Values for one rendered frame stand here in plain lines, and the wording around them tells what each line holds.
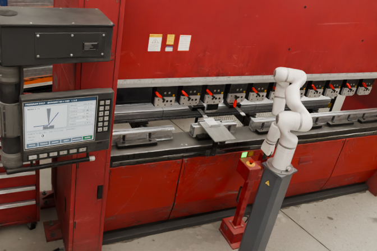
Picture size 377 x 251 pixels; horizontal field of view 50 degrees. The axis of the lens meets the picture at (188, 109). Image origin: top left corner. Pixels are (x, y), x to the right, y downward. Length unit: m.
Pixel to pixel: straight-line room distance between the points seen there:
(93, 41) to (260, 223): 1.82
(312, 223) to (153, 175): 1.75
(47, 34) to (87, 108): 0.43
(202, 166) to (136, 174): 0.55
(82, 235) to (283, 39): 2.06
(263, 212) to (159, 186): 0.81
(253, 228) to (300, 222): 1.04
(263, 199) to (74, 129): 1.47
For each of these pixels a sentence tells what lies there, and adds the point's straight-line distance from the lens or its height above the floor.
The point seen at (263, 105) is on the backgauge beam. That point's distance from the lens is 3.78.
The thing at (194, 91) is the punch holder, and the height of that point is 1.29.
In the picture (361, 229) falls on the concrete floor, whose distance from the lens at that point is 4.40.
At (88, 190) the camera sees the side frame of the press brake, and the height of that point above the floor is 0.69.
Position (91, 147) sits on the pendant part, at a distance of 2.24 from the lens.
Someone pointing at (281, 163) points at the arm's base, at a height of 1.07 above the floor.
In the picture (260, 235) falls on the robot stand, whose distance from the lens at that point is 3.17.
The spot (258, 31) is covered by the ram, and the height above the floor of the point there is 1.75.
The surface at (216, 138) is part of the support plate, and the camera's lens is 3.02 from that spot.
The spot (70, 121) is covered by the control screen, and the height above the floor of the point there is 1.45.
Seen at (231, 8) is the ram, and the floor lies 1.91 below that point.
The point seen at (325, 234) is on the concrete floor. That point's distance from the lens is 4.14.
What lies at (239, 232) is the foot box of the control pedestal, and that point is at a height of 0.12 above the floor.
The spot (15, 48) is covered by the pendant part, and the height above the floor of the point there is 1.84.
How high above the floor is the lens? 2.55
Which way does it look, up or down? 28 degrees down
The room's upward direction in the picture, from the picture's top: 11 degrees clockwise
